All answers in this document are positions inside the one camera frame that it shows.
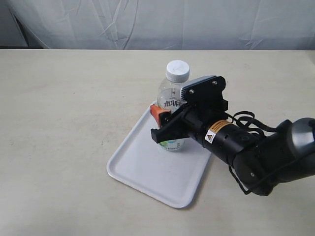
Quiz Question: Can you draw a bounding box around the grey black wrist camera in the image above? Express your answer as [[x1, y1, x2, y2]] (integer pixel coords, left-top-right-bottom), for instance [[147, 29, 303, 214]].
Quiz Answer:
[[180, 75, 228, 112]]

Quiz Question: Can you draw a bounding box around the white plastic tray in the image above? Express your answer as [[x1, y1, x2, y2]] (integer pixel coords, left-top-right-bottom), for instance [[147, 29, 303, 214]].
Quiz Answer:
[[106, 109, 211, 208]]

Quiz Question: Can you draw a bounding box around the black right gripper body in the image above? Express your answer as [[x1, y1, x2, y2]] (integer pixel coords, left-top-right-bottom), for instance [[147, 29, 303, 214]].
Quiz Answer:
[[150, 103, 237, 148]]

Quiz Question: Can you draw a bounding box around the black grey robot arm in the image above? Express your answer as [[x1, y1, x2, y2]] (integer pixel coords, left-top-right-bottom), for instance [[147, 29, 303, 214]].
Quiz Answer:
[[150, 105, 315, 196]]

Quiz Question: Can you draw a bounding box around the white backdrop cloth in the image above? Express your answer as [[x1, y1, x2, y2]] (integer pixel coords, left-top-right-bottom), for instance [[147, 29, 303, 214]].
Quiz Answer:
[[4, 0, 315, 50]]

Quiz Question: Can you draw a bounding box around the clear plastic bottle white cap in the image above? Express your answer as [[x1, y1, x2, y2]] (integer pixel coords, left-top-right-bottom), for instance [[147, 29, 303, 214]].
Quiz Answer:
[[155, 59, 191, 153]]

